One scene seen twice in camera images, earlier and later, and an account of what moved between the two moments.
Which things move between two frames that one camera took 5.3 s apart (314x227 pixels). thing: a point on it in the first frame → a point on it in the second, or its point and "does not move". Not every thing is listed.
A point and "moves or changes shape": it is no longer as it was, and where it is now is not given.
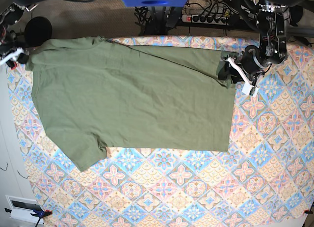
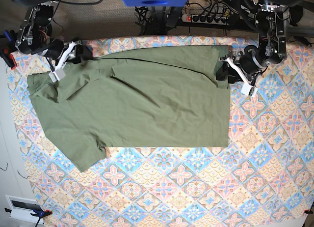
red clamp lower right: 307,211 does not move
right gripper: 253,63 does not move
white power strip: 205,19 does not move
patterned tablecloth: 266,179 does not move
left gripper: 12,56 → 73,51
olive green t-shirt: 100,94 moves or changes shape
